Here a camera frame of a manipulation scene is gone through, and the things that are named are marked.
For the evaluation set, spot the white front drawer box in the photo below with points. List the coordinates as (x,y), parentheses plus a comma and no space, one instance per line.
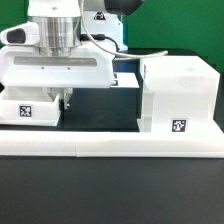
(33,111)

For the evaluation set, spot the white drawer cabinet housing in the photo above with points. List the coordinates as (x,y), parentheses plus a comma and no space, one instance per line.
(179,94)

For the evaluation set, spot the white L-shaped fence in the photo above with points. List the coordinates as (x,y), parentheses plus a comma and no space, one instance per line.
(197,141)

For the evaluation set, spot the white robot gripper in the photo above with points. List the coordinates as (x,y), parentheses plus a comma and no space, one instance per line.
(22,65)

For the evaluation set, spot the white marker sheet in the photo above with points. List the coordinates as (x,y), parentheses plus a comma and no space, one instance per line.
(125,80)

